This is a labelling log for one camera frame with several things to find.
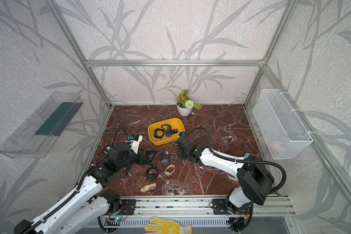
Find silver chain watch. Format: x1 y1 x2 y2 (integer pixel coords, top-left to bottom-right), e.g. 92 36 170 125
170 153 178 160

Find black rugged sport watch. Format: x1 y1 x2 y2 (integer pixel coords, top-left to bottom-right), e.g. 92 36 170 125
154 128 165 139

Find yellow plastic storage box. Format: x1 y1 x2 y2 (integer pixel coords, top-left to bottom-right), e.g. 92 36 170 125
148 118 185 146

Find beige strap watch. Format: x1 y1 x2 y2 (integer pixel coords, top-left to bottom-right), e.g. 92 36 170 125
164 165 176 176

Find black slim watch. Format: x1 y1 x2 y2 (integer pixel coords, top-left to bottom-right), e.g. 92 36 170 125
161 124 172 131

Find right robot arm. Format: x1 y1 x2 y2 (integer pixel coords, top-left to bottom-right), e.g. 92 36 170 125
176 132 287 208

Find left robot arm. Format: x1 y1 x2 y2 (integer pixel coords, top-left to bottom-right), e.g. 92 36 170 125
14 135 151 234

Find black chunky watch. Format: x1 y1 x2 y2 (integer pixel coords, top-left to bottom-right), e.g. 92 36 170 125
146 164 159 181

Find blue translucent watch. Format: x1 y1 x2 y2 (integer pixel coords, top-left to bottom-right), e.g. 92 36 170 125
160 151 171 164

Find potted artificial plant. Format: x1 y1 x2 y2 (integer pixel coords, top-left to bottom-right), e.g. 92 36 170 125
176 89 202 117

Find yellow dotted work glove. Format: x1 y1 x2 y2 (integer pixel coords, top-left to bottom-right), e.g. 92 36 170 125
144 216 193 234

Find cream flat strap watch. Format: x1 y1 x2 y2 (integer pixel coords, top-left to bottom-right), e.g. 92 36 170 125
140 183 157 193

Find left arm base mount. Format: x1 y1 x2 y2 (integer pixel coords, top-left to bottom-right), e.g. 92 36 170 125
104 199 136 216

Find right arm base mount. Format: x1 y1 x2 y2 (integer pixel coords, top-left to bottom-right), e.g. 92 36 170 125
212 199 252 215

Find clear acrylic wall shelf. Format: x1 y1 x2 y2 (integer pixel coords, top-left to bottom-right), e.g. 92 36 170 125
0 91 83 159

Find white wire basket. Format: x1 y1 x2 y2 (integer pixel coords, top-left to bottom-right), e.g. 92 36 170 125
253 89 314 160

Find aluminium front rail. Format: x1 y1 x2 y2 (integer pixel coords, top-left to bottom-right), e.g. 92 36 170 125
48 195 296 218

